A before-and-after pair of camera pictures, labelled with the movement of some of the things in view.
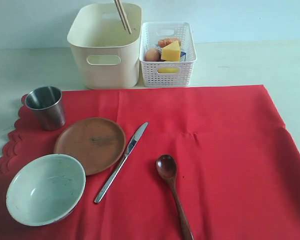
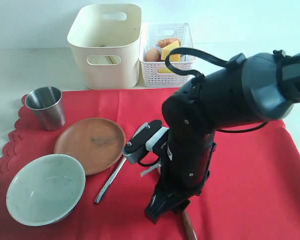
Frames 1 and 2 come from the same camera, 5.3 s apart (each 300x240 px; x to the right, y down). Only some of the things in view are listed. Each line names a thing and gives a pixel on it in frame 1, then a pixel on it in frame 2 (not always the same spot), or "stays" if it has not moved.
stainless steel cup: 48,102 stays
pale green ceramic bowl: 45,190 stays
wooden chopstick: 125,16 -> 113,59
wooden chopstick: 117,4 -> 108,56
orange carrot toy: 164,42 stays
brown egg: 152,54 stays
